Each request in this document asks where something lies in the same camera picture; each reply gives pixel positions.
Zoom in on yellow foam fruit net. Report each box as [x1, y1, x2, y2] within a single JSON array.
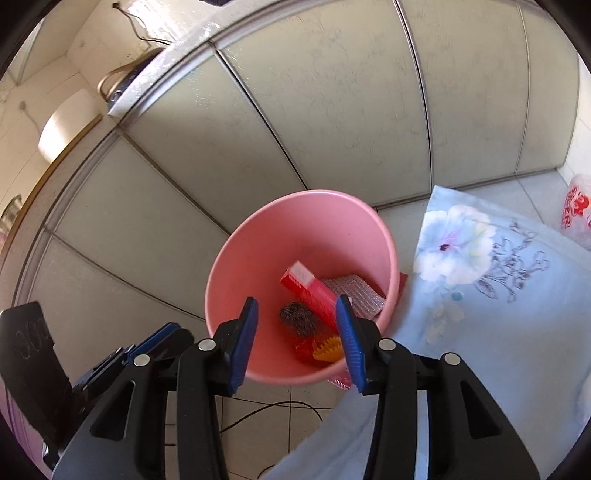
[[313, 336, 345, 363]]

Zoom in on steel wool scrubber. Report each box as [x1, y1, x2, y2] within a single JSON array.
[[278, 301, 319, 337]]

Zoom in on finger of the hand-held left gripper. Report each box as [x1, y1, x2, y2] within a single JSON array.
[[127, 322, 195, 358]]

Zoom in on black cable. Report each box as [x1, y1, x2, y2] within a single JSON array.
[[219, 401, 324, 435]]

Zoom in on red mesh bag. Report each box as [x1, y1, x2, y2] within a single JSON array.
[[293, 318, 345, 365]]

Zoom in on red cardboard box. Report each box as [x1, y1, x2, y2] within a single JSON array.
[[280, 261, 345, 321]]

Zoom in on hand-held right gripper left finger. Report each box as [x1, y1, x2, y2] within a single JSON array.
[[53, 296, 259, 480]]

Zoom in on red printed plastic bag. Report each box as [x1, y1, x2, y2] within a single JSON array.
[[560, 173, 591, 250]]

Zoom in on grey kitchen cabinet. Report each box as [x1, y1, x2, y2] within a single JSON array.
[[0, 0, 580, 333]]

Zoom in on brown cable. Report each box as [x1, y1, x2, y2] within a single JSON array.
[[97, 2, 164, 104]]

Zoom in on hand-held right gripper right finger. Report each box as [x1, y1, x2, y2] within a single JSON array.
[[335, 294, 541, 480]]

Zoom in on pink plastic bucket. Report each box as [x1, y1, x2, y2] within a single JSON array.
[[204, 189, 402, 386]]

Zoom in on light blue floral cloth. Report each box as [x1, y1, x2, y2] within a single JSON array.
[[270, 185, 591, 480]]

